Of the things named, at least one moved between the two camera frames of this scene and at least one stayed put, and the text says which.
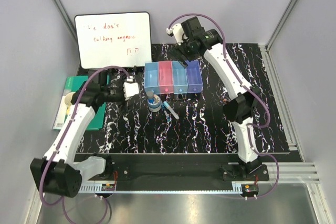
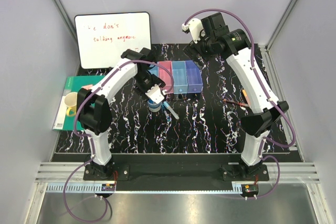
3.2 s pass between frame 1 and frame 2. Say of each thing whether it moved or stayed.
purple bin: stayed
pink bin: stayed
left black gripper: moved
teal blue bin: stayed
